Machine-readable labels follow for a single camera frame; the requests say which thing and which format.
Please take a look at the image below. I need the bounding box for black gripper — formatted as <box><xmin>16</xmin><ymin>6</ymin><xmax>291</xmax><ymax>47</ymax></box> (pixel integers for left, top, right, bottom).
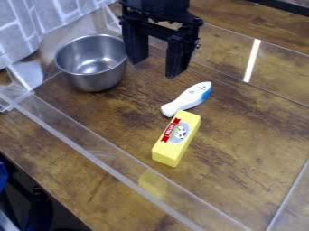
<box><xmin>119</xmin><ymin>0</ymin><xmax>203</xmax><ymax>79</ymax></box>

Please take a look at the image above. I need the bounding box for silver metal pot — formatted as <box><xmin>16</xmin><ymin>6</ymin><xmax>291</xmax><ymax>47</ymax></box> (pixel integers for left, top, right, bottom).
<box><xmin>55</xmin><ymin>34</ymin><xmax>128</xmax><ymax>92</ymax></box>

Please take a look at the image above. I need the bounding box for clear acrylic barrier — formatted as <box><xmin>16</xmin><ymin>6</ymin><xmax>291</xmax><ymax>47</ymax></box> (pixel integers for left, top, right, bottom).
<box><xmin>0</xmin><ymin>3</ymin><xmax>309</xmax><ymax>231</ymax></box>

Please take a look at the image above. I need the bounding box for yellow butter block toy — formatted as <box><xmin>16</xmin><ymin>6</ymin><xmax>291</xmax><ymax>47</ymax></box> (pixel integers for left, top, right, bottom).
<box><xmin>152</xmin><ymin>111</ymin><xmax>202</xmax><ymax>167</ymax></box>

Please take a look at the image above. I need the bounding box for white brick pattern cloth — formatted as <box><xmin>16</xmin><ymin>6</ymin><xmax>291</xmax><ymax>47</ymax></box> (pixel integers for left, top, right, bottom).
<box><xmin>0</xmin><ymin>0</ymin><xmax>117</xmax><ymax>70</ymax></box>

